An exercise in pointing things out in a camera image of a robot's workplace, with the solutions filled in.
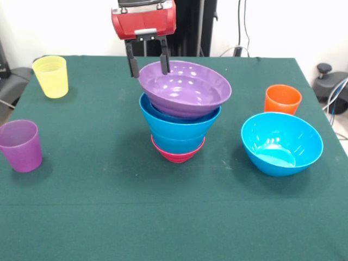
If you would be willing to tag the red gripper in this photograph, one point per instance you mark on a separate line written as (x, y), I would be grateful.
(144, 23)

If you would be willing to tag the wide purple bowl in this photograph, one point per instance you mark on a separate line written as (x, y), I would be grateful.
(185, 89)

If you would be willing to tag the small dark blue bowl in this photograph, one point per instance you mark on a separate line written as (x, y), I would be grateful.
(153, 108)

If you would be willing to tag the large blue bowl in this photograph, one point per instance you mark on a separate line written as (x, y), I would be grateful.
(281, 146)
(178, 129)

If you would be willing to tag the small red bowl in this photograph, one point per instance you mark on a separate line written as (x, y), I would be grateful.
(178, 157)

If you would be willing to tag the purple cup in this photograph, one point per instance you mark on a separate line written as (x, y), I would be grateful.
(21, 149)

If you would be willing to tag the black power plug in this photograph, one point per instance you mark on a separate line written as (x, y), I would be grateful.
(238, 51)

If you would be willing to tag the yellow cup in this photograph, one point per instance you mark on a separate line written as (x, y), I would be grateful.
(51, 79)

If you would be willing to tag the grey padded chair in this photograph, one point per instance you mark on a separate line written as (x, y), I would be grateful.
(12, 81)

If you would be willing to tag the orange cup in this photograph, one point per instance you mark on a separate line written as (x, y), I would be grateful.
(282, 102)

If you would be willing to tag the dark green tablecloth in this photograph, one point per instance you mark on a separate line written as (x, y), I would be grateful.
(168, 206)

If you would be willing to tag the dark grey chair base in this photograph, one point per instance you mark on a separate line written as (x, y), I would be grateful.
(329, 87)

